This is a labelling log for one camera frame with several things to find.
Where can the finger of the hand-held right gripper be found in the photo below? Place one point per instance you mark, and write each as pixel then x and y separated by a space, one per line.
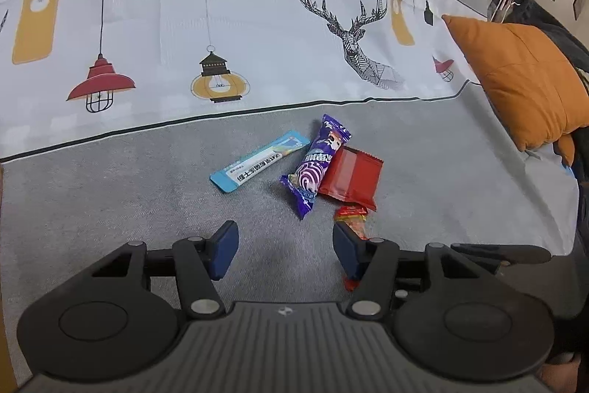
pixel 506 254

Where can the dark clothes pile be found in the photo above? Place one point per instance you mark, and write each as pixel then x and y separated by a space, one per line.
pixel 552 24

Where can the person's right forearm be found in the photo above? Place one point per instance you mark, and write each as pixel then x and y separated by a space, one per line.
pixel 559 374

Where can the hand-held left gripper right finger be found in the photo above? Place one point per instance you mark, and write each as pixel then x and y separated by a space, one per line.
pixel 346 246

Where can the purple candy packet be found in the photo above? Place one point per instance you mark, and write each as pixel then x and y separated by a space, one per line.
pixel 317 163

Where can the orange pillow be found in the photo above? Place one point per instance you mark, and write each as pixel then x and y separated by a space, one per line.
pixel 520 75

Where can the square red snack packet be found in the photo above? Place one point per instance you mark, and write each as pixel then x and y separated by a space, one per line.
pixel 352 179

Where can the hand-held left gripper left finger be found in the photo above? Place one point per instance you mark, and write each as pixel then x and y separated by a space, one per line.
pixel 225 248

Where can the light blue stick packet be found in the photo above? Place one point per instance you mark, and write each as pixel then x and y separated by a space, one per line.
pixel 257 163

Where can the long red snack packet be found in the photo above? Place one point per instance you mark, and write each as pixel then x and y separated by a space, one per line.
pixel 352 215

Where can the grey printed sofa cover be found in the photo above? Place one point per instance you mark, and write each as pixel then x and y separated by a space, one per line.
pixel 138 190

